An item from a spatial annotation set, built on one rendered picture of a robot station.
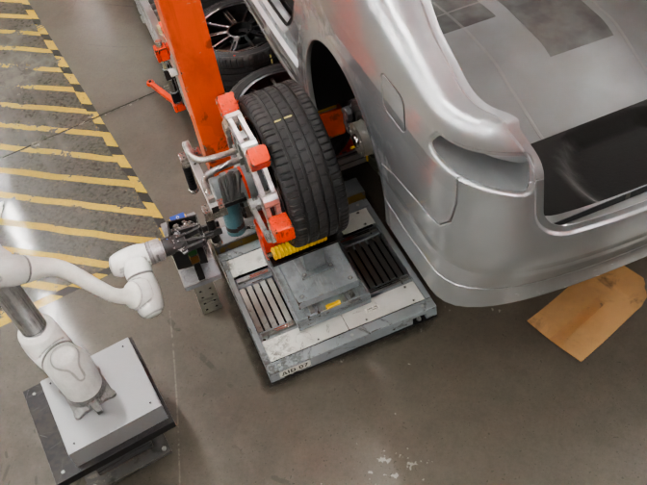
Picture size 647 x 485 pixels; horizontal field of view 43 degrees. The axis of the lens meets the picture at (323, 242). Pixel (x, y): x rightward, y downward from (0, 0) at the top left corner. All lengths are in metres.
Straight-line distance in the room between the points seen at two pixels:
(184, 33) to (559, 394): 2.16
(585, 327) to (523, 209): 1.47
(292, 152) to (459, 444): 1.39
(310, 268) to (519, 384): 1.06
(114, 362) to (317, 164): 1.19
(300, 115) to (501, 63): 0.89
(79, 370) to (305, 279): 1.13
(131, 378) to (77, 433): 0.29
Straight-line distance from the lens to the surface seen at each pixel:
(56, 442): 3.54
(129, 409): 3.37
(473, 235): 2.57
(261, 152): 3.03
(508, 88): 3.46
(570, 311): 3.92
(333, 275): 3.78
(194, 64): 3.51
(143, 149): 5.04
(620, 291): 4.03
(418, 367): 3.72
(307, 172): 3.08
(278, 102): 3.19
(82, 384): 3.30
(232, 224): 3.62
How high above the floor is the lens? 3.12
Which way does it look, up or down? 48 degrees down
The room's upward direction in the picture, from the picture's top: 11 degrees counter-clockwise
